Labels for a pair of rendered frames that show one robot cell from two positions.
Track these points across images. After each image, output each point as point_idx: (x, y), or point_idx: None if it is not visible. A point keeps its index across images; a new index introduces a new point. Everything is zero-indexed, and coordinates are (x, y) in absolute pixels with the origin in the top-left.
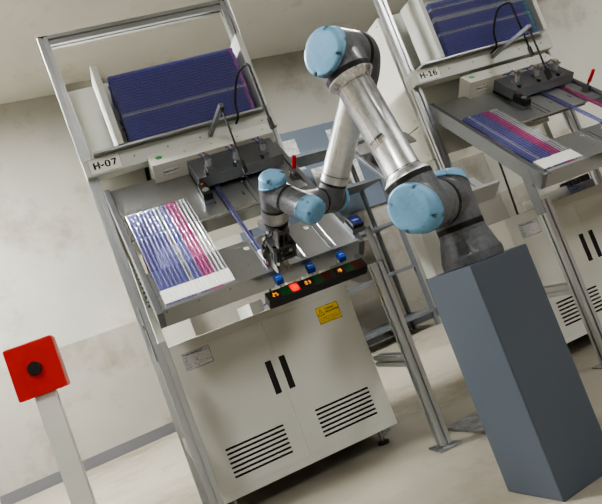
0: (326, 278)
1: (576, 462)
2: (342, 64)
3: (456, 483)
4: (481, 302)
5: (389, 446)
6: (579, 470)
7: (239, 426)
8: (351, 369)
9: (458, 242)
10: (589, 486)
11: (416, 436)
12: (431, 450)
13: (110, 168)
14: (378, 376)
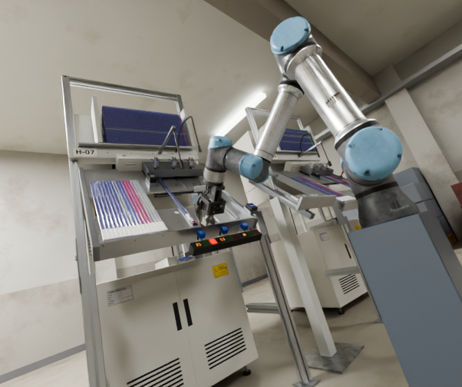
0: (235, 238)
1: None
2: (306, 41)
3: None
4: (430, 249)
5: (253, 377)
6: None
7: (143, 359)
8: (231, 313)
9: (388, 198)
10: None
11: (272, 368)
12: (295, 386)
13: (88, 155)
14: (248, 319)
